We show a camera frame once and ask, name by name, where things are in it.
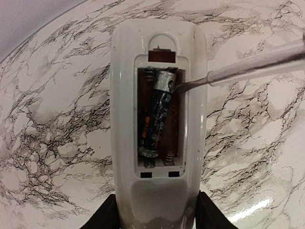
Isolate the white remote control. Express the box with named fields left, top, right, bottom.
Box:
left=110, top=19, right=207, bottom=229

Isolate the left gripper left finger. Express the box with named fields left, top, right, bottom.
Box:
left=81, top=194, right=119, bottom=229

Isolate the black battery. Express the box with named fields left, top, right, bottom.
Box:
left=138, top=70, right=177, bottom=158

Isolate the clear handled screwdriver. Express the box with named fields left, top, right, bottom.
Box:
left=175, top=34, right=305, bottom=94

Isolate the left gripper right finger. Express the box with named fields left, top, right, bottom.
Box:
left=196, top=191, right=236, bottom=229

